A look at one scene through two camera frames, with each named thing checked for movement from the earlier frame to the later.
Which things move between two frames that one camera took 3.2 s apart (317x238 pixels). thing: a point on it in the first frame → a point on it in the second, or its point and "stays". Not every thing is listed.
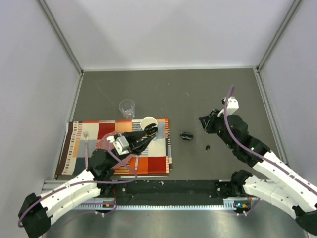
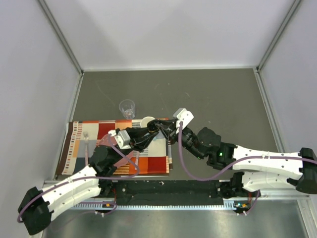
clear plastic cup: (128, 107) stays
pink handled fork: (86, 140) stays
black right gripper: (208, 121) → (170, 135)
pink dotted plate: (102, 143) stays
